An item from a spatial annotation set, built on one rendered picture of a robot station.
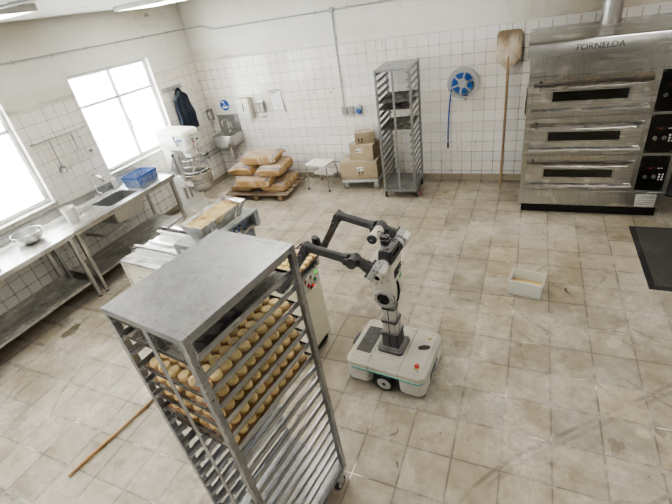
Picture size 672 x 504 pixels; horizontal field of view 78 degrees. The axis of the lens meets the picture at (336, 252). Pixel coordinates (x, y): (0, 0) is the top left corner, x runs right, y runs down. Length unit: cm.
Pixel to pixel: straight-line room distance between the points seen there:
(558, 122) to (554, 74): 52
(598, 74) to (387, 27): 277
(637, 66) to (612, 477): 383
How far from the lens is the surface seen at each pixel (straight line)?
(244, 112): 774
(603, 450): 340
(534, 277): 449
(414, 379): 324
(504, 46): 625
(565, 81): 535
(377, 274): 267
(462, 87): 629
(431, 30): 639
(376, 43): 660
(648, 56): 541
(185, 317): 158
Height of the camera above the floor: 270
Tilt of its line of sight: 31 degrees down
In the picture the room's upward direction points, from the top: 10 degrees counter-clockwise
